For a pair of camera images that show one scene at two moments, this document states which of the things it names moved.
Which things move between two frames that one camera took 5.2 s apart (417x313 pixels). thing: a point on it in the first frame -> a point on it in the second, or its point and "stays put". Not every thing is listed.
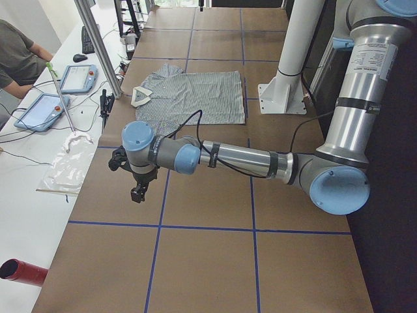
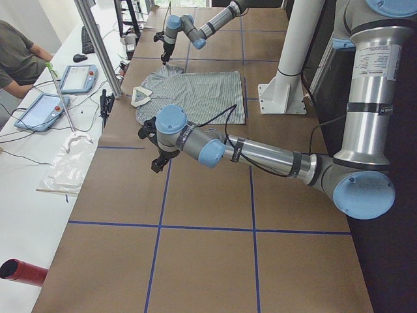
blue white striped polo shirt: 171,96 stays put
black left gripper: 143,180 -> 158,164
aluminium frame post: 101,47 stays put
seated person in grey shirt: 21,61 stays put
